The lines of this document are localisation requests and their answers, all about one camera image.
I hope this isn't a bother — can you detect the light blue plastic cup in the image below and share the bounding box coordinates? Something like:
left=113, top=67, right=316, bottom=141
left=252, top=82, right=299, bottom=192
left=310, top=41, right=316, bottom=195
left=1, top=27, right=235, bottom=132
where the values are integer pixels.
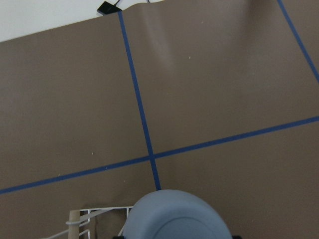
left=123, top=190, right=232, bottom=239

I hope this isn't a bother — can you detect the small black sensor puck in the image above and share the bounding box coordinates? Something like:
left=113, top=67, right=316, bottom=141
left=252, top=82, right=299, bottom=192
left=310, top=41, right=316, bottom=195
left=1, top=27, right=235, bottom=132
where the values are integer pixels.
left=97, top=0, right=122, bottom=15

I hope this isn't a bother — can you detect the white wire cup holder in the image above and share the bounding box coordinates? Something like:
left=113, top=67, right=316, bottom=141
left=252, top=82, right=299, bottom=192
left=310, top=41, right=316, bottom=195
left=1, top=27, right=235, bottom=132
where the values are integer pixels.
left=44, top=206, right=133, bottom=239

